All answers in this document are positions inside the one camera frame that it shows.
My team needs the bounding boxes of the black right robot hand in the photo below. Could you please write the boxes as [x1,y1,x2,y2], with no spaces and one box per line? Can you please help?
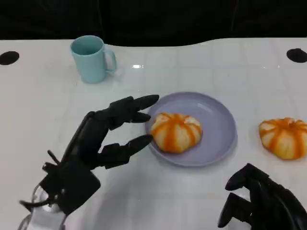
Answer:
[217,163,307,230]

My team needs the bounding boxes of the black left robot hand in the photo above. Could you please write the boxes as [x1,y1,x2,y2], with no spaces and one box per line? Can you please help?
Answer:
[59,94,160,171]

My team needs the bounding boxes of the orange and white toy bread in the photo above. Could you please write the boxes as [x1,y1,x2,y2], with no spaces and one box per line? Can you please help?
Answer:
[150,112,203,154]
[258,117,307,161]

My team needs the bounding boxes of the pale green mug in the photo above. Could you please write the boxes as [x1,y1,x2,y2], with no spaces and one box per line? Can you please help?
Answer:
[70,35,118,84]

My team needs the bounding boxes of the lilac plate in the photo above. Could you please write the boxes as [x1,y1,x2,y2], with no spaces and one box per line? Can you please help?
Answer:
[145,91,238,168]

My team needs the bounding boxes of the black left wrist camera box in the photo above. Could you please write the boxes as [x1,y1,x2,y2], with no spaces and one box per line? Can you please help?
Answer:
[39,160,101,216]

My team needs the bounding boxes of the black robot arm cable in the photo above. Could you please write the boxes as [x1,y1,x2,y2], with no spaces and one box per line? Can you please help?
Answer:
[19,200,52,209]

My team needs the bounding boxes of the black table cable hole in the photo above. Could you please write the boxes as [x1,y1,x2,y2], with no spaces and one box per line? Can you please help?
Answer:
[286,48,307,63]
[0,50,20,65]

